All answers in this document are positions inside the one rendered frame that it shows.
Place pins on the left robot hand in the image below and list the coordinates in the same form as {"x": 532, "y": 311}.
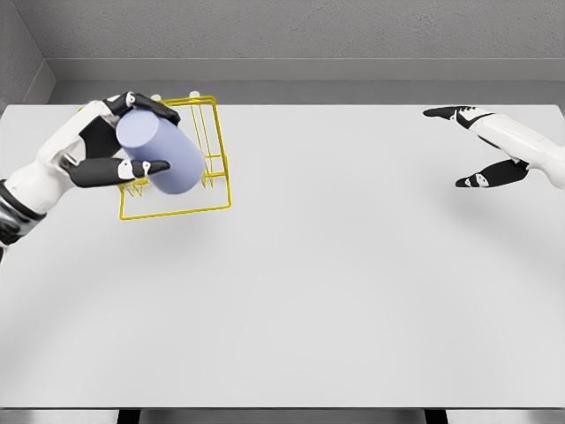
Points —
{"x": 66, "y": 139}

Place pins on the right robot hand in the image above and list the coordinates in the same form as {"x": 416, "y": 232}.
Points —
{"x": 499, "y": 132}

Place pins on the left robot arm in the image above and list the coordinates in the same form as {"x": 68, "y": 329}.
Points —
{"x": 20, "y": 199}

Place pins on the lavender cylindrical cup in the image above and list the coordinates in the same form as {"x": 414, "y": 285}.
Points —
{"x": 165, "y": 152}

